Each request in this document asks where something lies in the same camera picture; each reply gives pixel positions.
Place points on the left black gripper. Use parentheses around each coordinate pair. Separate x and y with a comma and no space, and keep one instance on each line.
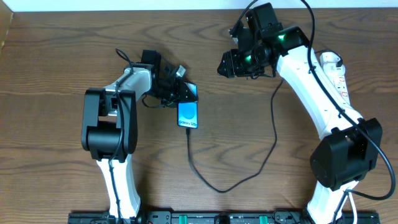
(181,90)

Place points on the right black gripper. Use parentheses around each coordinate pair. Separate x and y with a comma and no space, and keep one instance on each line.
(234,63)

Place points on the blue Galaxy smartphone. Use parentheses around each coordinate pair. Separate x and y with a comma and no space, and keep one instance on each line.
(187,115)

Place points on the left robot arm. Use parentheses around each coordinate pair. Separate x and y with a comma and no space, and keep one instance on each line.
(110,131)

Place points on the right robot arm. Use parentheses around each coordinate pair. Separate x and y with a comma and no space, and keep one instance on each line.
(349,145)

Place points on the white charger plug adapter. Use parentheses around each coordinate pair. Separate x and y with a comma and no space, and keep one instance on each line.
(332,64)

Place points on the white power strip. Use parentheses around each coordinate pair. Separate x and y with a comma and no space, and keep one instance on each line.
(340,84)

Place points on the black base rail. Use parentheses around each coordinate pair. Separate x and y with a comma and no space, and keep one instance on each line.
(167,217)

